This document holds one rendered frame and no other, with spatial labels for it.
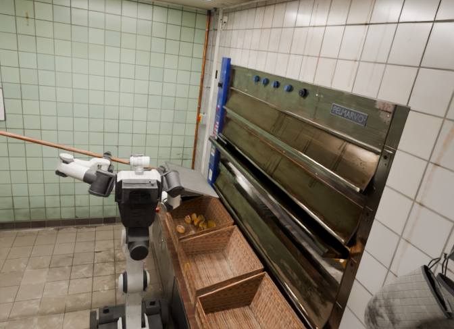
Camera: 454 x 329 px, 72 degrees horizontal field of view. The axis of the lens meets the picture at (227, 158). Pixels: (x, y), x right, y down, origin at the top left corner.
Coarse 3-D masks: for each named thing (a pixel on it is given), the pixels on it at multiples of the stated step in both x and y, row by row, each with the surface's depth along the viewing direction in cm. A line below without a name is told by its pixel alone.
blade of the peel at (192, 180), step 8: (168, 168) 270; (176, 168) 281; (184, 168) 291; (184, 176) 269; (192, 176) 276; (200, 176) 285; (184, 184) 250; (192, 184) 257; (200, 184) 264; (208, 184) 272; (200, 192) 244; (208, 192) 254
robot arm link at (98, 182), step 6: (84, 174) 187; (90, 174) 187; (96, 174) 187; (84, 180) 188; (90, 180) 187; (96, 180) 186; (102, 180) 186; (108, 180) 190; (90, 186) 188; (96, 186) 186; (102, 186) 187; (96, 192) 186; (102, 192) 188
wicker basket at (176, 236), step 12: (192, 204) 311; (216, 204) 303; (168, 216) 292; (204, 216) 320; (216, 216) 297; (228, 216) 277; (168, 228) 291; (192, 228) 297; (216, 228) 264; (180, 240) 256
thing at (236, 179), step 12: (228, 168) 294; (240, 180) 269; (252, 192) 250; (264, 204) 233; (264, 216) 221; (276, 228) 206; (288, 240) 192; (300, 252) 181; (312, 264) 171; (324, 276) 162; (336, 288) 155
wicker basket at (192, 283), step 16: (192, 240) 252; (208, 240) 258; (240, 240) 250; (192, 256) 258; (208, 256) 260; (224, 256) 264; (240, 256) 243; (256, 256) 225; (192, 272) 239; (208, 272) 242; (224, 272) 244; (240, 272) 238; (192, 288) 210; (208, 288) 206; (192, 304) 209
